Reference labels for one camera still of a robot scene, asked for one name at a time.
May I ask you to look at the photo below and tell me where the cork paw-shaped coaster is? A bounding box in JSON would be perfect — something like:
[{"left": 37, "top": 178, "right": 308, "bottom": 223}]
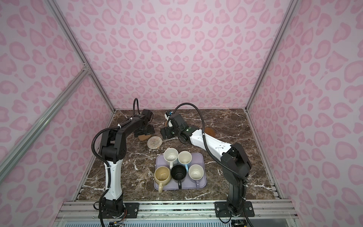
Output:
[{"left": 138, "top": 134, "right": 152, "bottom": 141}]

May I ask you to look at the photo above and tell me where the white multicolour woven coaster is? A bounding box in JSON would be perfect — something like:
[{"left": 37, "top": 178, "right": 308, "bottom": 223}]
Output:
[{"left": 147, "top": 136, "right": 163, "bottom": 149}]

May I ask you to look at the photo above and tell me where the white speckled mug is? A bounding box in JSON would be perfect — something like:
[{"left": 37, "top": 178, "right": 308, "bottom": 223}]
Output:
[{"left": 163, "top": 148, "right": 179, "bottom": 170}]

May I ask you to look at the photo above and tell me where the light blue mug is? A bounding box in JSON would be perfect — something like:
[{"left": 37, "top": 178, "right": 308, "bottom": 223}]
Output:
[{"left": 178, "top": 151, "right": 192, "bottom": 172}]

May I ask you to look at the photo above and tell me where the brown wooden round coaster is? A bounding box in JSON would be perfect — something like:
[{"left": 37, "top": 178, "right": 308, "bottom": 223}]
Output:
[{"left": 205, "top": 127, "right": 216, "bottom": 137}]

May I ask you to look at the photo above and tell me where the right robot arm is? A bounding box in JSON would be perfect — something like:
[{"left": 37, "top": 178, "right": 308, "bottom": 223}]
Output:
[{"left": 160, "top": 111, "right": 252, "bottom": 217}]

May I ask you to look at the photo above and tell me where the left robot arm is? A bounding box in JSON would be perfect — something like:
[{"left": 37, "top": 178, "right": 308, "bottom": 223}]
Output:
[{"left": 91, "top": 109, "right": 155, "bottom": 217}]

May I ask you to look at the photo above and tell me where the lavender plastic tray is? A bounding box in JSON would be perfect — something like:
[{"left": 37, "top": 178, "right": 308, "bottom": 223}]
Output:
[{"left": 163, "top": 153, "right": 207, "bottom": 191}]

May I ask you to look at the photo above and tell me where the black mug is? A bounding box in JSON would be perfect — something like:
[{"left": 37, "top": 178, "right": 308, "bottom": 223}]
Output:
[{"left": 171, "top": 165, "right": 187, "bottom": 189}]

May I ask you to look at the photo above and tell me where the white lavender mug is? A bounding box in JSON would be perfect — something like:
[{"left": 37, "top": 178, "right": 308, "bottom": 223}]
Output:
[{"left": 188, "top": 164, "right": 204, "bottom": 189}]

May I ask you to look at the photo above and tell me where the beige yellow mug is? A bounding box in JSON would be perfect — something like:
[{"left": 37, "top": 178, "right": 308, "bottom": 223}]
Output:
[{"left": 154, "top": 166, "right": 171, "bottom": 193}]

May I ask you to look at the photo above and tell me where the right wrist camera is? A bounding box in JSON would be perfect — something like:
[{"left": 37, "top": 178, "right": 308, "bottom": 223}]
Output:
[{"left": 164, "top": 110, "right": 173, "bottom": 120}]

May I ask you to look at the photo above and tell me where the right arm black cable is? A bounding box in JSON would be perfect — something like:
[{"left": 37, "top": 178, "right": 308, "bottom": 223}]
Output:
[{"left": 172, "top": 102, "right": 247, "bottom": 182}]

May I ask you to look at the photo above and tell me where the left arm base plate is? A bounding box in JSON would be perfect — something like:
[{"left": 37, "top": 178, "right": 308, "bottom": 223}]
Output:
[{"left": 98, "top": 200, "right": 140, "bottom": 219}]

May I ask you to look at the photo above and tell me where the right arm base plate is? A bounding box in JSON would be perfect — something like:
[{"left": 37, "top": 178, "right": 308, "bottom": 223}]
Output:
[{"left": 214, "top": 201, "right": 255, "bottom": 218}]

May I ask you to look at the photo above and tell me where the aluminium front rail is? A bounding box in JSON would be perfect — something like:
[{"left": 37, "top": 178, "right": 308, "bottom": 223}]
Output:
[{"left": 54, "top": 199, "right": 301, "bottom": 227}]

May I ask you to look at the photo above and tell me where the aluminium diagonal frame strut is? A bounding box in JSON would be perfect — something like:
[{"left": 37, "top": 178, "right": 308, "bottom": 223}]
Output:
[{"left": 1, "top": 67, "right": 89, "bottom": 182}]

